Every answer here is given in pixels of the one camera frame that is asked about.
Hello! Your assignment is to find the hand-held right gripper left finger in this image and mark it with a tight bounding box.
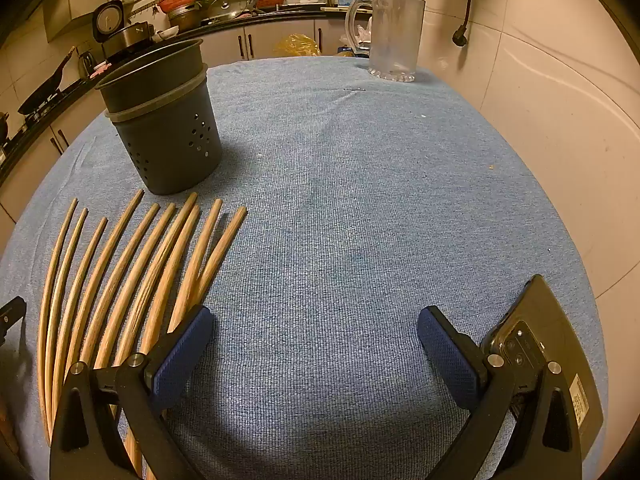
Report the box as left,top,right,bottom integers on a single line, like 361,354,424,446
49,304,216,480

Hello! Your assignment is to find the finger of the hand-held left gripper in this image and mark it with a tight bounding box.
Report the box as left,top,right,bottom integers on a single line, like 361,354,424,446
0,296,27,343

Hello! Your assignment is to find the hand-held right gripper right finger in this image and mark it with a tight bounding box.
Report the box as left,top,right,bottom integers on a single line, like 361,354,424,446
417,305,583,480

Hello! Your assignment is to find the bunch of wooden chopsticks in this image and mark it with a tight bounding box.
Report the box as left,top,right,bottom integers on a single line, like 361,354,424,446
36,189,249,480

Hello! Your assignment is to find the dark grey perforated utensil holder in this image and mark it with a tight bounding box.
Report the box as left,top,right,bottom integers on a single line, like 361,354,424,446
95,37,223,196

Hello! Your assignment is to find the black smartphone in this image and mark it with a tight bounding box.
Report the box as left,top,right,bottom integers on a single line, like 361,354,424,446
480,274,604,446

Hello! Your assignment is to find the blue tablecloth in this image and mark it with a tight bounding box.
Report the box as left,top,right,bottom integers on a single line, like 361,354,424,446
0,55,613,480

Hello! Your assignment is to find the black frying pan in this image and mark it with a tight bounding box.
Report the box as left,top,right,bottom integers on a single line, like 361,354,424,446
17,46,76,115

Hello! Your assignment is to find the rice cooker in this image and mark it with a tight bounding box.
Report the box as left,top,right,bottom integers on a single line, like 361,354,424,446
93,0,156,65

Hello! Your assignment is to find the frosted glass mug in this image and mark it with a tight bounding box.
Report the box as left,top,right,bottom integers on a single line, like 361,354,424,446
344,0,426,83

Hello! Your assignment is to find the yellow plastic bag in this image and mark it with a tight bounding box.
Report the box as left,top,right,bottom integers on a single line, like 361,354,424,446
272,33,321,58

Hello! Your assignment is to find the steel pot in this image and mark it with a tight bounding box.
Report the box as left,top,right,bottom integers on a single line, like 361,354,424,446
167,7,208,31

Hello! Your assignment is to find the white plastic bag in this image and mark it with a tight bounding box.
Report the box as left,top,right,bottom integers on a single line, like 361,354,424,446
340,17,373,51

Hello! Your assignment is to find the glass pot lid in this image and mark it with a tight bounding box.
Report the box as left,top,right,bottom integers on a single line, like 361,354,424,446
209,0,246,23

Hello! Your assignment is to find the black kitchen countertop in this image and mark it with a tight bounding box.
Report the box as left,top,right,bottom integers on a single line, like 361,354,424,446
0,2,373,181

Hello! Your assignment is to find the black power cable with plug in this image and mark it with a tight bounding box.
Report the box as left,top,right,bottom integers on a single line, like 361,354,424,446
452,0,493,47

